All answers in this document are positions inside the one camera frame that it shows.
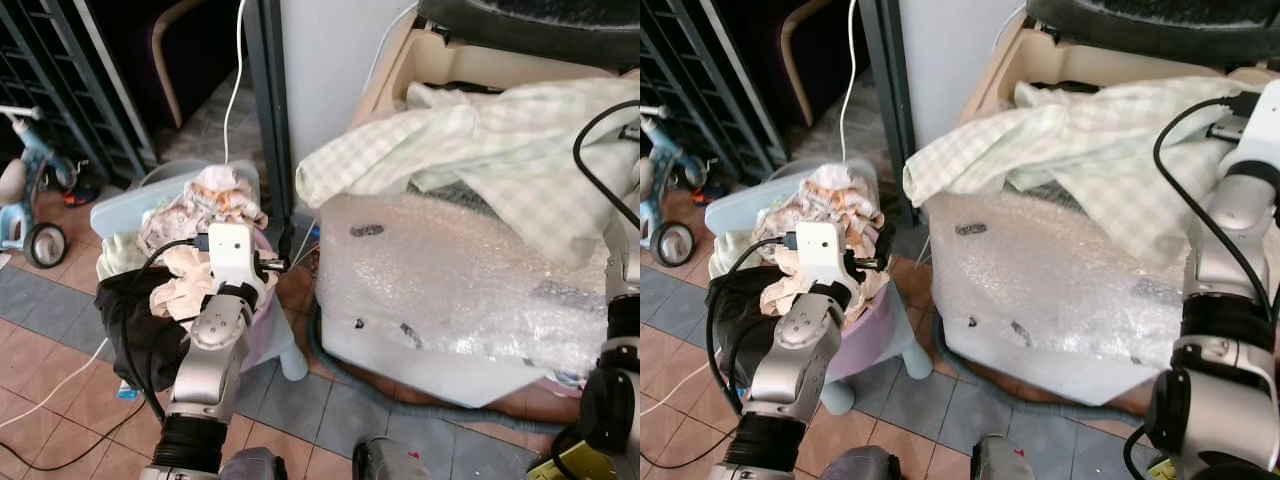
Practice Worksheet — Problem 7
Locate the floral patterned garment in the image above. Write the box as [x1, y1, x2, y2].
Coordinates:
[768, 163, 883, 253]
[138, 165, 271, 256]

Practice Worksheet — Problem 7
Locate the grey right robot leg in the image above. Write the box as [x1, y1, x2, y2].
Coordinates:
[351, 436, 433, 480]
[969, 434, 1037, 480]

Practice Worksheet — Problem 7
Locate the bubble-wrapped washing machine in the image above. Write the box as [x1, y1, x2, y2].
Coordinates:
[313, 8, 641, 411]
[924, 8, 1280, 407]

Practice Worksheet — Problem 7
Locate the black garment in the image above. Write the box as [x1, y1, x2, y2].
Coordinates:
[94, 264, 193, 393]
[705, 264, 793, 393]

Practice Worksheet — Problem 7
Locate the white floor cable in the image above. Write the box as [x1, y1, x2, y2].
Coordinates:
[0, 338, 113, 431]
[640, 358, 717, 417]

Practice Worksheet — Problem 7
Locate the thin white hanging cable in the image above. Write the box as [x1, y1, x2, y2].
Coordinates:
[837, 0, 860, 164]
[221, 0, 250, 167]

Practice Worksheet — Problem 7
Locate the green checked cloth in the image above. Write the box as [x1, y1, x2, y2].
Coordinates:
[295, 78, 641, 267]
[903, 78, 1269, 269]

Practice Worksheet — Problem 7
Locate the lilac plastic laundry basket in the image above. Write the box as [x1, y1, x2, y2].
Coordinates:
[704, 158, 937, 416]
[90, 160, 313, 383]

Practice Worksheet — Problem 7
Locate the black washing machine lid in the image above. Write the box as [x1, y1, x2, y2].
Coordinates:
[1024, 0, 1280, 67]
[415, 0, 641, 71]

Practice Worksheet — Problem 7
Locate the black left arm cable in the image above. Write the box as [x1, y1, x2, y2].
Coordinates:
[704, 236, 801, 417]
[116, 236, 211, 423]

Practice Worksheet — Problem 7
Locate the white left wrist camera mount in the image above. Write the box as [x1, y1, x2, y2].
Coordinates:
[794, 220, 857, 292]
[204, 222, 267, 292]

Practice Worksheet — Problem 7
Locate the dark metal post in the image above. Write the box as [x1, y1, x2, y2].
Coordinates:
[858, 0, 919, 227]
[243, 0, 298, 233]

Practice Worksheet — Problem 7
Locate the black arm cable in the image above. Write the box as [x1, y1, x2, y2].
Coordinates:
[704, 236, 801, 417]
[116, 236, 211, 423]
[572, 99, 641, 204]
[1152, 94, 1263, 323]

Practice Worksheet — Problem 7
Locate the blue children's tricycle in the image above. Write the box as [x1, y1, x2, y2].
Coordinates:
[0, 104, 79, 271]
[640, 104, 703, 269]

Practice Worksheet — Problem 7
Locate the beige lace garment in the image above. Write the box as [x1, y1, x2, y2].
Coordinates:
[758, 248, 823, 319]
[148, 245, 219, 323]

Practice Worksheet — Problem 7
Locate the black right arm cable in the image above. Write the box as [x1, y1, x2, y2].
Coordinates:
[1152, 94, 1263, 323]
[572, 99, 641, 204]

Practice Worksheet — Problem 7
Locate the grey left robot leg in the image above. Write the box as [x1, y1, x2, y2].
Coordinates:
[820, 445, 893, 480]
[220, 446, 288, 480]

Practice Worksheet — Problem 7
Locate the bent wooden chair frame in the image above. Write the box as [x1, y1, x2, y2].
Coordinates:
[779, 0, 837, 127]
[150, 0, 211, 131]

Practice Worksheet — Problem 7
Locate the black slatted rack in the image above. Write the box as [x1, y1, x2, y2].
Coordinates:
[0, 0, 153, 189]
[640, 0, 763, 187]

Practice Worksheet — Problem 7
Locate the black floor cable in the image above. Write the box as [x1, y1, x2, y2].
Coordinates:
[640, 408, 743, 471]
[0, 398, 153, 473]

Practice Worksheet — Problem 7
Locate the pale green garment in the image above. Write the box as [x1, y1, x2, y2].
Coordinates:
[711, 234, 753, 278]
[97, 234, 147, 283]

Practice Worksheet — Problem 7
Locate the grey robot leg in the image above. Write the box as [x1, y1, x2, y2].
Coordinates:
[969, 434, 1037, 480]
[820, 445, 893, 480]
[351, 436, 433, 480]
[220, 446, 288, 480]

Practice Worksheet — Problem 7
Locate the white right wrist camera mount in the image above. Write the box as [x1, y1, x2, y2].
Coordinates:
[1222, 80, 1280, 173]

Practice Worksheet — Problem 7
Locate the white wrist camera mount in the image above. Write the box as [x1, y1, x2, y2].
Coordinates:
[204, 222, 267, 292]
[794, 220, 857, 292]
[1222, 80, 1280, 173]

